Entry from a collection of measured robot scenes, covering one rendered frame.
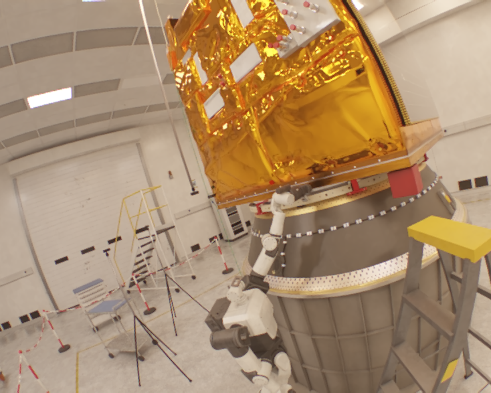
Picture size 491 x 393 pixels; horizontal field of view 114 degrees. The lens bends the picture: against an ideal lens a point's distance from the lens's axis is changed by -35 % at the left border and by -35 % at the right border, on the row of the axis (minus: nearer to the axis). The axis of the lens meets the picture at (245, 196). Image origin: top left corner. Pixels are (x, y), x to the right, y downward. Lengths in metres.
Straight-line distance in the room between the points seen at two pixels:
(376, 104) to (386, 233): 0.75
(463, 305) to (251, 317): 0.89
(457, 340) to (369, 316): 0.78
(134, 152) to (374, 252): 8.58
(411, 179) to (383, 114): 0.35
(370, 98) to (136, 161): 8.50
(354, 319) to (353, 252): 0.44
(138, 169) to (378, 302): 8.49
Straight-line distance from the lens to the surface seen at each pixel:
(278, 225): 1.38
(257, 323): 1.21
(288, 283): 1.66
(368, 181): 1.56
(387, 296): 1.59
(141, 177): 9.03
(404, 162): 1.28
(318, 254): 1.56
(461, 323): 0.98
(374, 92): 1.26
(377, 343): 1.81
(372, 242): 1.52
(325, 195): 1.54
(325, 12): 1.41
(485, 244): 0.90
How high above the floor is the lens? 1.91
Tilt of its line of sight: 3 degrees down
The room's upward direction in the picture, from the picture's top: 19 degrees counter-clockwise
